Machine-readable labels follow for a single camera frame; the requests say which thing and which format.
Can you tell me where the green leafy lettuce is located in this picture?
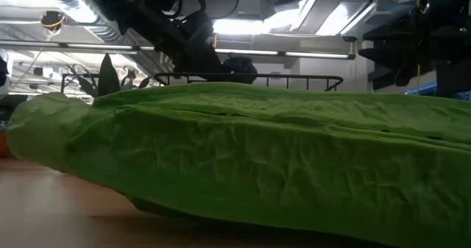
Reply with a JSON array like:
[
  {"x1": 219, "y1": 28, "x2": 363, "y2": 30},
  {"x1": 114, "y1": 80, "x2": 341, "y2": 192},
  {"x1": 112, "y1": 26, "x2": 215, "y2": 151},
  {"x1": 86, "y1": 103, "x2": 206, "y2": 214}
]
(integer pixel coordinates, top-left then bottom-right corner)
[{"x1": 6, "y1": 82, "x2": 471, "y2": 248}]

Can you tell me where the black wire basket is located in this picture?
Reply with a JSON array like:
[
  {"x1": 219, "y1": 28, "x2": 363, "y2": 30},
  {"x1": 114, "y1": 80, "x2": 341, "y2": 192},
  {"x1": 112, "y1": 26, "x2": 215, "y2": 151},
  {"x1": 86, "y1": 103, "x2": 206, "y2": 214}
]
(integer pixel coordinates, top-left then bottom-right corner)
[{"x1": 152, "y1": 72, "x2": 345, "y2": 92}]

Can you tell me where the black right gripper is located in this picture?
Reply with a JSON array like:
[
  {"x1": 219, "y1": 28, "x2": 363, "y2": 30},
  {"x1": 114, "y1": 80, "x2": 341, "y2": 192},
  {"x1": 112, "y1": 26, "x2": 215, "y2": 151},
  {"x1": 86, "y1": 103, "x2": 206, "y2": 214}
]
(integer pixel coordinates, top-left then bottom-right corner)
[{"x1": 358, "y1": 8, "x2": 448, "y2": 91}]

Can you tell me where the long ceiling light bar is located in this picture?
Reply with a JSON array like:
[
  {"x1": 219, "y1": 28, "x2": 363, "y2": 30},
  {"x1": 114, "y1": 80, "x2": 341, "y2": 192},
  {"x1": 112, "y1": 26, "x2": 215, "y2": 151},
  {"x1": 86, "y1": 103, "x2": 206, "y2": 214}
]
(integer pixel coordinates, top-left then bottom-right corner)
[
  {"x1": 0, "y1": 40, "x2": 155, "y2": 56},
  {"x1": 215, "y1": 48, "x2": 356, "y2": 60}
]

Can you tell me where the yellow overhead cable reel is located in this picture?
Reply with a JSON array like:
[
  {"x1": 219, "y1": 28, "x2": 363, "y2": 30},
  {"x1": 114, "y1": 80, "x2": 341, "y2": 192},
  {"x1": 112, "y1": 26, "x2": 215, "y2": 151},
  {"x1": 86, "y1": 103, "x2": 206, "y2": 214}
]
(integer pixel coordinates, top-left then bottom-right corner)
[{"x1": 39, "y1": 10, "x2": 66, "y2": 43}]

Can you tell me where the silver ventilation duct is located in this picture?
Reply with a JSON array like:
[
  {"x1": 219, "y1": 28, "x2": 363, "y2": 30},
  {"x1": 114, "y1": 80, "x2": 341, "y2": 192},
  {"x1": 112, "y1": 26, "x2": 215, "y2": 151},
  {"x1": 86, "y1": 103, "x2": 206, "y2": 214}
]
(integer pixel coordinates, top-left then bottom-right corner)
[{"x1": 29, "y1": 0, "x2": 174, "y2": 76}]

